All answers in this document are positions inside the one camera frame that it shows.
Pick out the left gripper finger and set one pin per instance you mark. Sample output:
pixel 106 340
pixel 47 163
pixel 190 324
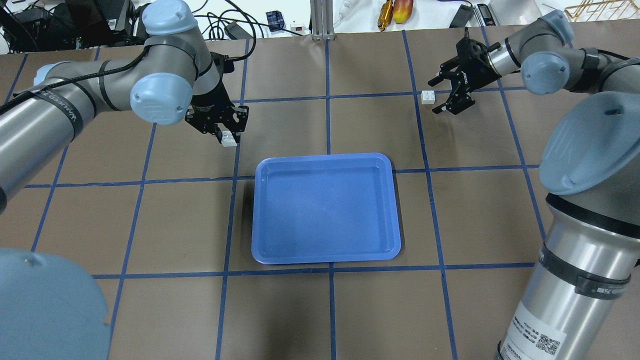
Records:
pixel 213 129
pixel 240 119

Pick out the yellow red mango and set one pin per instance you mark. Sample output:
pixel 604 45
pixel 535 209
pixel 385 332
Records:
pixel 402 11

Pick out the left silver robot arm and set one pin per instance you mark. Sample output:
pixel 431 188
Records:
pixel 51 308

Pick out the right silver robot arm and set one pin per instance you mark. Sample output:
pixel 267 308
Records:
pixel 590 168

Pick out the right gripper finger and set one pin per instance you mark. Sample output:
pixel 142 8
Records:
pixel 456 103
pixel 447 71

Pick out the aluminium frame post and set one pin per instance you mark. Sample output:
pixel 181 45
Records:
pixel 322 20

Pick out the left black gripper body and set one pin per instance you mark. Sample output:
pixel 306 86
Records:
pixel 210 103

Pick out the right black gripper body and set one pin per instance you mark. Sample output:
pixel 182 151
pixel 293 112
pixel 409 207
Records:
pixel 478 67

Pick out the blue plastic tray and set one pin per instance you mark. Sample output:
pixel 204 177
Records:
pixel 330 208

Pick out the gold wire rack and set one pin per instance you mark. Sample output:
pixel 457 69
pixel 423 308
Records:
pixel 603 10

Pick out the white block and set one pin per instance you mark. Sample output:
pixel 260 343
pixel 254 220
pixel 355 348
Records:
pixel 427 97
pixel 227 139

